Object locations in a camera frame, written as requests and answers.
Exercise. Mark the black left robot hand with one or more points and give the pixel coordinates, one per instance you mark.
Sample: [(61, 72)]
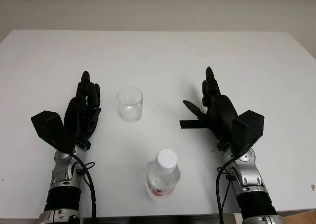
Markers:
[(79, 115)]

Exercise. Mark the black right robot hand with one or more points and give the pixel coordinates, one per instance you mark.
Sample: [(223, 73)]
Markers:
[(223, 115)]

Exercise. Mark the clear white-capped water bottle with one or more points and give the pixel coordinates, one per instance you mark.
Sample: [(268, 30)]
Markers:
[(167, 158)]

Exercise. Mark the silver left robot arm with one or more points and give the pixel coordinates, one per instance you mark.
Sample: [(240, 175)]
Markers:
[(63, 167)]

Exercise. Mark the clear glass cup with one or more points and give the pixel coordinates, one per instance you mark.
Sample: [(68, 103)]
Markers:
[(130, 110)]

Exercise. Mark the black tape strip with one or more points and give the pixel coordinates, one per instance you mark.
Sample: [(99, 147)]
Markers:
[(190, 124)]

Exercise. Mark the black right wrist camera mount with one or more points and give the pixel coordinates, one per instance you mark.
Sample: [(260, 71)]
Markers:
[(249, 127)]

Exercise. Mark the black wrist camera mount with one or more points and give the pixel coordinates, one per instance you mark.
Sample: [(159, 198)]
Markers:
[(47, 125), (249, 127)]

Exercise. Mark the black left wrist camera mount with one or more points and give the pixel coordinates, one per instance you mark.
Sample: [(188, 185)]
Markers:
[(47, 125)]

